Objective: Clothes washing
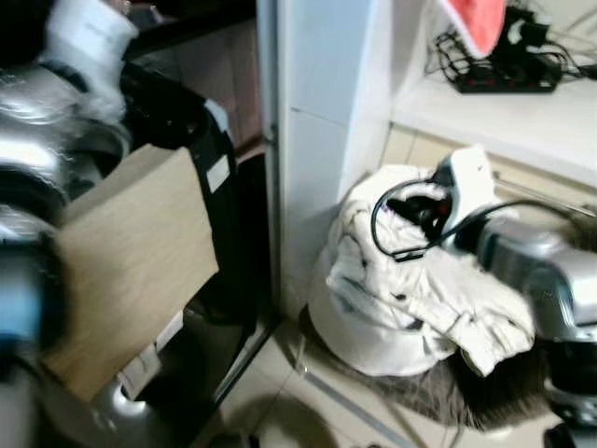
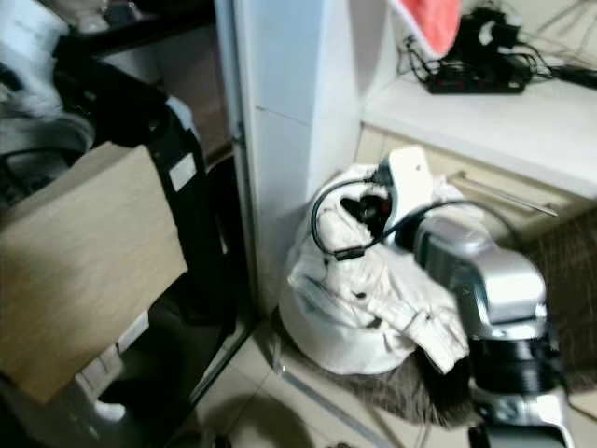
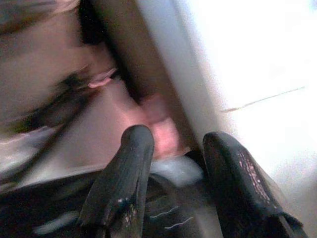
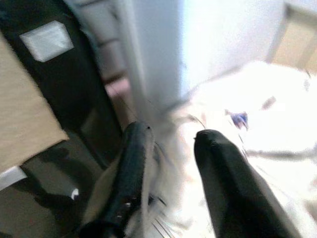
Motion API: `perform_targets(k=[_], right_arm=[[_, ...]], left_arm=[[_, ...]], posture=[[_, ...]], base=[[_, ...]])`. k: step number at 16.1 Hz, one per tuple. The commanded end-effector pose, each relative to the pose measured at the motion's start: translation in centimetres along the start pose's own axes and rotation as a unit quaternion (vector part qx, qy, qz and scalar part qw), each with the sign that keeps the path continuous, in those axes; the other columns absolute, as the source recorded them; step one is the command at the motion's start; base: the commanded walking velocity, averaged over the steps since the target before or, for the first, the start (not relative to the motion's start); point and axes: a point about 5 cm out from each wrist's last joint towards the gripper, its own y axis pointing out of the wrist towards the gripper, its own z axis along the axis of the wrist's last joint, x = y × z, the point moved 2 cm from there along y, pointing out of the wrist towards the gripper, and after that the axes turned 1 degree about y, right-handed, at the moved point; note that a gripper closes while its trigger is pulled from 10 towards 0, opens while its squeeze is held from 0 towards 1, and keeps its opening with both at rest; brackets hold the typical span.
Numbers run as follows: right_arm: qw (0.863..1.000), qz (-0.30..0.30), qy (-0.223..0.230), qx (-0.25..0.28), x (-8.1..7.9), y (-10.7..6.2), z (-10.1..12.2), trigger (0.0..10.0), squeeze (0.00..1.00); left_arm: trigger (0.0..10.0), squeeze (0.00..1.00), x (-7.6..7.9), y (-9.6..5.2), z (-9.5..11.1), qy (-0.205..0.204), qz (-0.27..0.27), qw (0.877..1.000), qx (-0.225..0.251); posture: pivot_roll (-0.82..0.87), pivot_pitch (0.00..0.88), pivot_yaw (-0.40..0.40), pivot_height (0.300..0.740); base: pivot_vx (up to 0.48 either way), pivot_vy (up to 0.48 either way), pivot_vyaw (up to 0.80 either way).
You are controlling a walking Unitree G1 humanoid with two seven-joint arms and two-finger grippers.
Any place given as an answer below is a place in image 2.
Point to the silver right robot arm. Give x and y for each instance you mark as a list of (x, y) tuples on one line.
[(490, 280)]

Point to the white shelf cabinet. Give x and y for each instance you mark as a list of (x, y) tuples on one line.
[(289, 112)]

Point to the black power strip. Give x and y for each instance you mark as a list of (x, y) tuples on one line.
[(476, 85)]

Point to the pink towel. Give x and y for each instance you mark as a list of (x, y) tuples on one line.
[(429, 23)]

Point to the beige wooden board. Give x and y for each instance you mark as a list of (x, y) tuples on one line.
[(84, 280)]

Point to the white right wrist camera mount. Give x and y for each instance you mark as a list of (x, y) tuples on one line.
[(409, 177)]

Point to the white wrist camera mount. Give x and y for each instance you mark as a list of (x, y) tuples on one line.
[(33, 37), (409, 177)]

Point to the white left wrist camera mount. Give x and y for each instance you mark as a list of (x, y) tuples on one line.
[(33, 37)]

